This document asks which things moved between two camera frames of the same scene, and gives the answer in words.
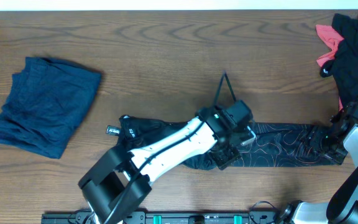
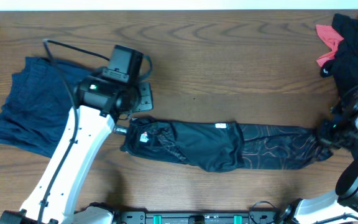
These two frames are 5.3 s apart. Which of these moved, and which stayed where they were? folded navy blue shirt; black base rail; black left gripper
Moved: black left gripper
Stayed: folded navy blue shirt; black base rail
